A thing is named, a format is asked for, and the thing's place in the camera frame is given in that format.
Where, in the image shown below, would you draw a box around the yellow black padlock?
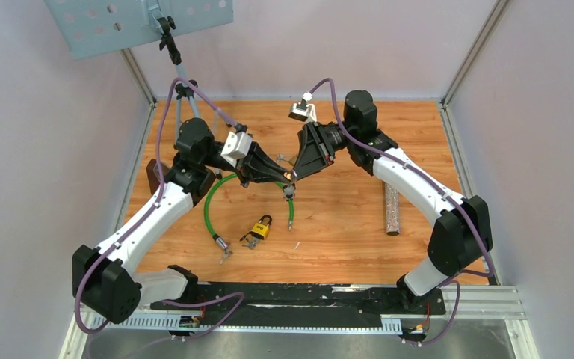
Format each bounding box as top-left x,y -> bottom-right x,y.
250,215 -> 273,240

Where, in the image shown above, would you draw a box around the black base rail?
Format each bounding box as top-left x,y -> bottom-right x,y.
76,280 -> 525,334

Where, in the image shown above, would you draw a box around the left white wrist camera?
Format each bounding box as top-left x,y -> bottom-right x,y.
220,132 -> 253,162

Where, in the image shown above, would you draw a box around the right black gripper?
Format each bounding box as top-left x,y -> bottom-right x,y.
290,122 -> 356,182

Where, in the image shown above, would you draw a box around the large brass padlock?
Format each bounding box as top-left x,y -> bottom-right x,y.
276,154 -> 297,172

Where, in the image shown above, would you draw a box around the green cable lock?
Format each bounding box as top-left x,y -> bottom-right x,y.
203,171 -> 295,251

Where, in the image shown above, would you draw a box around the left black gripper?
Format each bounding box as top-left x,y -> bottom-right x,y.
201,141 -> 291,188

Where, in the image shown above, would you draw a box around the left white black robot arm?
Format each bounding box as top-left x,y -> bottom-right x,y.
72,117 -> 297,324

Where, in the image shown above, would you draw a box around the keys of yellow padlock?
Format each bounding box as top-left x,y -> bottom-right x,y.
240,233 -> 264,250

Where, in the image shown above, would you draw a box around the blue music stand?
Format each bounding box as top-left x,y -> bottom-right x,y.
45,0 -> 234,66

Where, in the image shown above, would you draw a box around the small brass padlock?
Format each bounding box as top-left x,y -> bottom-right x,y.
283,171 -> 297,201

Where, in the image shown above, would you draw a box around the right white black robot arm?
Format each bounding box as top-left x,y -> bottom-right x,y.
289,90 -> 493,313

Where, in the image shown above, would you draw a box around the glittery silver microphone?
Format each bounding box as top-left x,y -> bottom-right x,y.
384,183 -> 401,236

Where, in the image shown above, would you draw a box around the keys of cable lock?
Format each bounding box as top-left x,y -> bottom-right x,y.
220,248 -> 233,265

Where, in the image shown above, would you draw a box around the brown wooden metronome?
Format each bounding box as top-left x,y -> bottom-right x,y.
146,159 -> 161,195

